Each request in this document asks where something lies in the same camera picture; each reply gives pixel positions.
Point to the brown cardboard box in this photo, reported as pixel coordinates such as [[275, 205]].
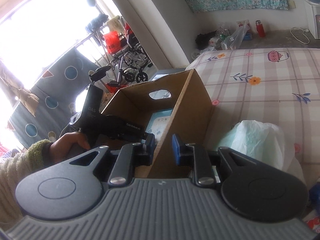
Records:
[[174, 104]]

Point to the light blue bandage packet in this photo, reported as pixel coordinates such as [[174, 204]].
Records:
[[158, 123]]

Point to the red thermos bottle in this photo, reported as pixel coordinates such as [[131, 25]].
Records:
[[260, 28]]

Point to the white plastic bag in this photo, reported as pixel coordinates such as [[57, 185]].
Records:
[[264, 142]]

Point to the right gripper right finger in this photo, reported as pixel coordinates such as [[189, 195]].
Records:
[[195, 156]]

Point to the black cloth pile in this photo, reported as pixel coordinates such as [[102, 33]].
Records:
[[202, 40]]

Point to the blue patterned curtain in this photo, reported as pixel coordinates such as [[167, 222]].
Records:
[[57, 90]]

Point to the red plastic bag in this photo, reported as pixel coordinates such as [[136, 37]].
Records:
[[112, 42]]

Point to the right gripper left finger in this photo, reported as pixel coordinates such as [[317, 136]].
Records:
[[130, 156]]

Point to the folded wheelchair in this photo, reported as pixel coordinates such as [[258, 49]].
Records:
[[130, 60]]

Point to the water dispenser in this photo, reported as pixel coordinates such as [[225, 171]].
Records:
[[312, 13]]

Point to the person's left hand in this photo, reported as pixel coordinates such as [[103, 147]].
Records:
[[59, 150]]

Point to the plaid floral bed sheet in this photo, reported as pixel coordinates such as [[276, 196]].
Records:
[[274, 85]]

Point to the clear plastic bag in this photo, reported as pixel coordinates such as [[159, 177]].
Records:
[[234, 41]]

